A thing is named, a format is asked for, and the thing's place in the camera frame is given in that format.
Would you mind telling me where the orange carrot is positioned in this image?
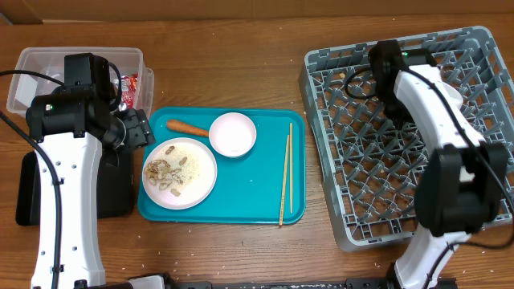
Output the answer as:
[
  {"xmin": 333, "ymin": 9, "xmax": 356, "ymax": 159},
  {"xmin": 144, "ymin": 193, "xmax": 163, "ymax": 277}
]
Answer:
[{"xmin": 166, "ymin": 119, "xmax": 209, "ymax": 137}]

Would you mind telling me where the pink plate with food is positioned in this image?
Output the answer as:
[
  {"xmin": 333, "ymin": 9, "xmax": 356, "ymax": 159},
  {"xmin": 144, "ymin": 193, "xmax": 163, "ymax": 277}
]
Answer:
[{"xmin": 141, "ymin": 137, "xmax": 218, "ymax": 210}]

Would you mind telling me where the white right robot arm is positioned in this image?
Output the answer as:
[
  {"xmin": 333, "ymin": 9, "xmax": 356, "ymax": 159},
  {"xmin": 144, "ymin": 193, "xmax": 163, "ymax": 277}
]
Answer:
[{"xmin": 369, "ymin": 40, "xmax": 508, "ymax": 288}]

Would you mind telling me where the pink bowl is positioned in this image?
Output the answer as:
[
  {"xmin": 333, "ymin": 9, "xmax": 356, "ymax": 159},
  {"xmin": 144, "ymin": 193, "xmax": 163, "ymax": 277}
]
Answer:
[{"xmin": 209, "ymin": 112, "xmax": 257, "ymax": 158}]

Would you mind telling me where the black rail at bottom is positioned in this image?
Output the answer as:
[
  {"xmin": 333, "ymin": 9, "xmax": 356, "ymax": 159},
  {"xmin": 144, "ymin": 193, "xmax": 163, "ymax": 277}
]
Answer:
[{"xmin": 172, "ymin": 267, "xmax": 459, "ymax": 289}]

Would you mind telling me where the clear plastic waste bin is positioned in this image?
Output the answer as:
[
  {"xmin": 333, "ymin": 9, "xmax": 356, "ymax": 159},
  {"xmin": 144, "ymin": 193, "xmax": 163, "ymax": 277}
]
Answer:
[{"xmin": 6, "ymin": 47, "xmax": 154, "ymax": 116}]

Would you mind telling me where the food scraps and rice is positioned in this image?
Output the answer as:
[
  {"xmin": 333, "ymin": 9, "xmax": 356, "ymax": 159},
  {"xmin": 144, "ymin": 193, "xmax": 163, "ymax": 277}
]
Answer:
[{"xmin": 143, "ymin": 144, "xmax": 200, "ymax": 197}]

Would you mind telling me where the grey plastic dish rack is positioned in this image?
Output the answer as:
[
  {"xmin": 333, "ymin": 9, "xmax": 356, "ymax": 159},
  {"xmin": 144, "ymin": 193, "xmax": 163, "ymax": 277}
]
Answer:
[{"xmin": 299, "ymin": 26, "xmax": 513, "ymax": 252}]

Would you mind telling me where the red snack wrapper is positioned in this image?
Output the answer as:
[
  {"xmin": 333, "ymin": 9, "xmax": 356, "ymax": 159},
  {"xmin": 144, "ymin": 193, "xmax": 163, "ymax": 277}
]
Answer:
[{"xmin": 119, "ymin": 74, "xmax": 138, "ymax": 111}]

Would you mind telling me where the white bowl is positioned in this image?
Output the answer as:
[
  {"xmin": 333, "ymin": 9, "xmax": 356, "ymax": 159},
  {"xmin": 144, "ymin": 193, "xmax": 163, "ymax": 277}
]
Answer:
[{"xmin": 434, "ymin": 73, "xmax": 463, "ymax": 114}]

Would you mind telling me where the black plastic tray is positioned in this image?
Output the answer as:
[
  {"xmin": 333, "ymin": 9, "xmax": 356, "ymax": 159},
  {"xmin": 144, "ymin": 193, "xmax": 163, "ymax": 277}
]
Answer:
[{"xmin": 15, "ymin": 152, "xmax": 135, "ymax": 226}]

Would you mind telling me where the teal plastic tray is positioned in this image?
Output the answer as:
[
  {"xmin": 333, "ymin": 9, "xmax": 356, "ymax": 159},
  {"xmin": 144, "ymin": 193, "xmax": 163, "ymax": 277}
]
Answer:
[{"xmin": 137, "ymin": 109, "xmax": 306, "ymax": 225}]

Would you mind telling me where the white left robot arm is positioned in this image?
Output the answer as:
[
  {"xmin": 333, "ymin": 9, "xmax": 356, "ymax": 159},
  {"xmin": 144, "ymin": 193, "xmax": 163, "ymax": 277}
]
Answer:
[{"xmin": 26, "ymin": 53, "xmax": 155, "ymax": 288}]

